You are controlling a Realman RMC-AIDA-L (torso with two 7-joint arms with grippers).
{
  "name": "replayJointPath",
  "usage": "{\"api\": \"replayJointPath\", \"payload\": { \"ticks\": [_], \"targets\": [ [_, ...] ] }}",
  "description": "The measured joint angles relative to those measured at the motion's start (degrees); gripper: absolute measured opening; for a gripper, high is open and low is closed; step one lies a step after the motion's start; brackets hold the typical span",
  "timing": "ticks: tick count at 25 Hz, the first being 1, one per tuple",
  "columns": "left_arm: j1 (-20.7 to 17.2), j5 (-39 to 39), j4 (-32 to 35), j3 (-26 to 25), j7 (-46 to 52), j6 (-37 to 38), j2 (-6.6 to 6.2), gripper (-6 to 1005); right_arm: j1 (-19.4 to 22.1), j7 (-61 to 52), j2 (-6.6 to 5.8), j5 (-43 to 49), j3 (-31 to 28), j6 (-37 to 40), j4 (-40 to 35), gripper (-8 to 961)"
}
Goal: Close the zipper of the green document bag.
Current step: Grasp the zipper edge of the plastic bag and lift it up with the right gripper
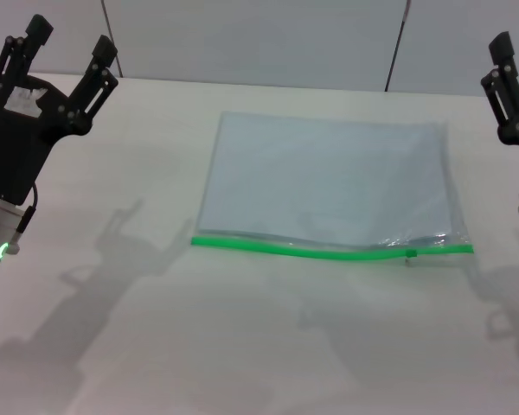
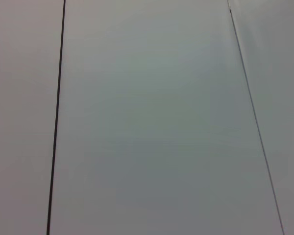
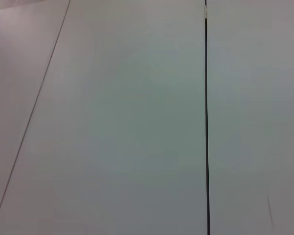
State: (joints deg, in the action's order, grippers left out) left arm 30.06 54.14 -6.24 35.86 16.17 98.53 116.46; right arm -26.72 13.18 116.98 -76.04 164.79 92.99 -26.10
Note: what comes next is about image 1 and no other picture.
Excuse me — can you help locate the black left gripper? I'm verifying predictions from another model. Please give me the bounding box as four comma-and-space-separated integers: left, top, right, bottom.
0, 14, 120, 205

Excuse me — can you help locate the clear document bag green zip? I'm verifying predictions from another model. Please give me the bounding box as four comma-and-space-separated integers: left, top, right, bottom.
190, 111, 476, 263

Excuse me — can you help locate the left arm cable plug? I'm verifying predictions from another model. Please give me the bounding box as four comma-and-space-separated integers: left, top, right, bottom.
7, 182, 41, 257

